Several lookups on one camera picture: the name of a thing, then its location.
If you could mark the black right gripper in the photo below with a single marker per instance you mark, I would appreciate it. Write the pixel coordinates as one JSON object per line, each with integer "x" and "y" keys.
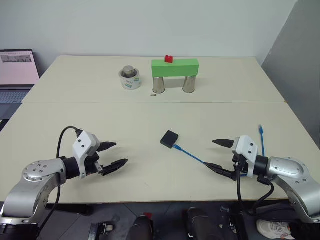
{"x": 240, "y": 165}

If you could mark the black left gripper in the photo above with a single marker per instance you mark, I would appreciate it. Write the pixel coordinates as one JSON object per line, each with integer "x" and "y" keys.
{"x": 90, "y": 165}

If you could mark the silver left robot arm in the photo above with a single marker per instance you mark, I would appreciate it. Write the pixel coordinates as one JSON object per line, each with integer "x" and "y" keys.
{"x": 37, "y": 175}

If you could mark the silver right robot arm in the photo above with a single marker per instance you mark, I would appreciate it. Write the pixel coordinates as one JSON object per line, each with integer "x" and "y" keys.
{"x": 287, "y": 172}

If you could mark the small black box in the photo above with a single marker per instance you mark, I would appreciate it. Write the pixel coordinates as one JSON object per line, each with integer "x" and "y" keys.
{"x": 169, "y": 139}

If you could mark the small red object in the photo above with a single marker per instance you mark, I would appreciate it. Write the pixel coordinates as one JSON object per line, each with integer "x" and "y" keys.
{"x": 148, "y": 214}

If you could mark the dark rounded shape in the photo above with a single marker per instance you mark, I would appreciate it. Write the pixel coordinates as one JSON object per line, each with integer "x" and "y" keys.
{"x": 143, "y": 228}
{"x": 202, "y": 225}

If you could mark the white tape roll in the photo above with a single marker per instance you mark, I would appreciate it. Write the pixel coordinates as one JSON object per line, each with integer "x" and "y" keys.
{"x": 130, "y": 82}

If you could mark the steel cup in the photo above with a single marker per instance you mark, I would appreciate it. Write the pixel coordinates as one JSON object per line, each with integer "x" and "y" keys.
{"x": 158, "y": 85}
{"x": 189, "y": 84}

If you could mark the metal cylinder weight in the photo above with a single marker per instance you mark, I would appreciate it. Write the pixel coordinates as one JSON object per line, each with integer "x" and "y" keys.
{"x": 129, "y": 70}

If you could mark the white sneaker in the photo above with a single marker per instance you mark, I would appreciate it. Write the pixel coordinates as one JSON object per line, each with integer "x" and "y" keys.
{"x": 273, "y": 228}

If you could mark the green rectangular box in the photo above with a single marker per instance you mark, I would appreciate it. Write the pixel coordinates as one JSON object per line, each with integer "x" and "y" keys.
{"x": 175, "y": 68}

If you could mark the red toy brick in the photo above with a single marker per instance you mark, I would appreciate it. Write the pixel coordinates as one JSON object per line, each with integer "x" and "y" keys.
{"x": 168, "y": 59}

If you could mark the open laptop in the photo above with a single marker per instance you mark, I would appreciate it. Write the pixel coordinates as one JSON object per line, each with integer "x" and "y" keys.
{"x": 15, "y": 72}

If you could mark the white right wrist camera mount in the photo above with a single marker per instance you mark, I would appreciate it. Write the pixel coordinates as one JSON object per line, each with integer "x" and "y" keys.
{"x": 246, "y": 147}

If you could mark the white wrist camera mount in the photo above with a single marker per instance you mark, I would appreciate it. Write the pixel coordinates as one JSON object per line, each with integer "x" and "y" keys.
{"x": 83, "y": 145}
{"x": 246, "y": 147}

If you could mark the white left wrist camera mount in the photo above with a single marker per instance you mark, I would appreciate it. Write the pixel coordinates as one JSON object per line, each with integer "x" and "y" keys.
{"x": 83, "y": 145}

